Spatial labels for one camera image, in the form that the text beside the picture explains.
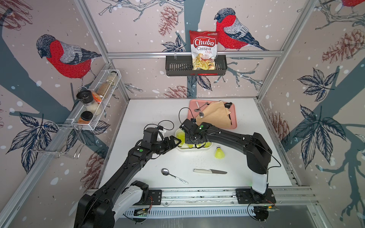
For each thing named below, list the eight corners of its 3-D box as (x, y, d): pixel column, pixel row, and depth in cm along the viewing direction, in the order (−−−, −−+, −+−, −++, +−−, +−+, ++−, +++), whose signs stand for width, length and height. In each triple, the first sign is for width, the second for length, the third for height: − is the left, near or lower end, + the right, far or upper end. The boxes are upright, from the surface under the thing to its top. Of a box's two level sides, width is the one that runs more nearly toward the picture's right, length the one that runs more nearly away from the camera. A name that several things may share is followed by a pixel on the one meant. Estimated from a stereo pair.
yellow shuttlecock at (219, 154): (215, 158, 90) (216, 156, 87) (213, 147, 95) (214, 145, 92) (224, 158, 90) (225, 156, 87) (222, 147, 95) (223, 145, 92)
